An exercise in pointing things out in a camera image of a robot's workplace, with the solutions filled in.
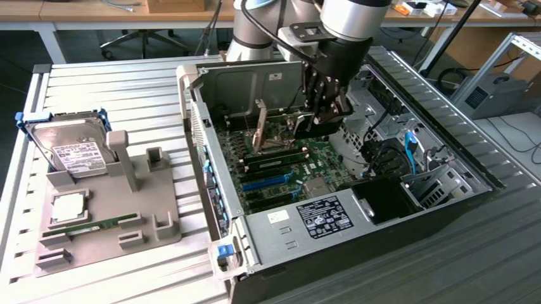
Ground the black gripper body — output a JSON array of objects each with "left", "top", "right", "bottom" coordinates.
[{"left": 304, "top": 35, "right": 374, "bottom": 89}]

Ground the graphics card with black fan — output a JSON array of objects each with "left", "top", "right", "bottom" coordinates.
[{"left": 252, "top": 98, "right": 342, "bottom": 151}]

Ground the silver perforated drive cage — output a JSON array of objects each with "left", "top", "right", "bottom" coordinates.
[{"left": 336, "top": 84, "right": 407, "bottom": 153}]

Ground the green motherboard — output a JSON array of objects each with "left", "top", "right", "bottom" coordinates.
[{"left": 211, "top": 109, "right": 364, "bottom": 216}]

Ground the thin socket locking lever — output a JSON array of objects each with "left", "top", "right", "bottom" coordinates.
[{"left": 240, "top": 106, "right": 252, "bottom": 141}]

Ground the CPU socket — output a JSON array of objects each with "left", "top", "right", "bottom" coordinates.
[{"left": 252, "top": 138, "right": 294, "bottom": 156}]

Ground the orange and white box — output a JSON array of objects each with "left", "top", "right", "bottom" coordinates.
[{"left": 395, "top": 1, "right": 429, "bottom": 16}]

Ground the black RAM stick with label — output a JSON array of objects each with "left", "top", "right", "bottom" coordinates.
[{"left": 244, "top": 151, "right": 310, "bottom": 174}]

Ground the grey chipset heatsink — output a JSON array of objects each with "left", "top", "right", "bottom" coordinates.
[{"left": 303, "top": 177, "right": 332, "bottom": 198}]

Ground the black stand pole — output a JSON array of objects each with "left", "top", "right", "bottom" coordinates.
[{"left": 418, "top": 0, "right": 483, "bottom": 77}]

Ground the white small box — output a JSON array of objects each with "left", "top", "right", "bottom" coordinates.
[{"left": 425, "top": 3, "right": 458, "bottom": 17}]

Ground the blue expansion slot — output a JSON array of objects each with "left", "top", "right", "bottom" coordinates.
[{"left": 240, "top": 172, "right": 295, "bottom": 193}]

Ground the grey box machine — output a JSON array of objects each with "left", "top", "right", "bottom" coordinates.
[{"left": 462, "top": 72, "right": 533, "bottom": 120}]

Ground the brown cardboard box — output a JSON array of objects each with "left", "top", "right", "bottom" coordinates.
[{"left": 145, "top": 0, "right": 208, "bottom": 14}]

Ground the black office chair base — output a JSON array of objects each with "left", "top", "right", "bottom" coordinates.
[{"left": 99, "top": 28, "right": 192, "bottom": 60}]

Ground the open black PC case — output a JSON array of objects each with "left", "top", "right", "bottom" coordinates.
[{"left": 176, "top": 53, "right": 506, "bottom": 304}]

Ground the silver power supply unit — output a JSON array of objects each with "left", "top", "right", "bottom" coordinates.
[{"left": 234, "top": 188, "right": 380, "bottom": 273}]

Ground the blue disk caddy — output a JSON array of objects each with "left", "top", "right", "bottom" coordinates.
[{"left": 14, "top": 108, "right": 113, "bottom": 142}]

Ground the blue case latch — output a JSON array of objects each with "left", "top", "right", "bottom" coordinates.
[{"left": 215, "top": 244, "right": 235, "bottom": 265}]

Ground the silver hard disk drive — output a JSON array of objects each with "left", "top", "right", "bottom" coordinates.
[{"left": 31, "top": 118, "right": 119, "bottom": 179}]

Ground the grey plastic parts rack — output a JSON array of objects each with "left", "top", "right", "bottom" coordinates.
[{"left": 33, "top": 129, "right": 183, "bottom": 279}]

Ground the green RAM stick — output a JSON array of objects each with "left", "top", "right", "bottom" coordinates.
[{"left": 43, "top": 215, "right": 140, "bottom": 239}]

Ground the silver CPU chip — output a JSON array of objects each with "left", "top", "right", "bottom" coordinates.
[{"left": 51, "top": 193, "right": 88, "bottom": 222}]

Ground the black power wire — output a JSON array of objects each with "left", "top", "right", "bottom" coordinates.
[{"left": 362, "top": 106, "right": 390, "bottom": 178}]

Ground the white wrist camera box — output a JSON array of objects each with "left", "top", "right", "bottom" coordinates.
[{"left": 276, "top": 23, "right": 339, "bottom": 60}]

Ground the black camera cable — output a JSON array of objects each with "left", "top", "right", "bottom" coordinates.
[{"left": 239, "top": 0, "right": 327, "bottom": 63}]

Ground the coiled black cable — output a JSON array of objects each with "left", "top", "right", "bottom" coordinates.
[{"left": 437, "top": 67, "right": 470, "bottom": 93}]

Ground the blue SATA wire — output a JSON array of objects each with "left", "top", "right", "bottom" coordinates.
[{"left": 403, "top": 131, "right": 421, "bottom": 175}]

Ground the aluminium profile frame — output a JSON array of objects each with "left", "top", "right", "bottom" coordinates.
[{"left": 450, "top": 31, "right": 541, "bottom": 106}]

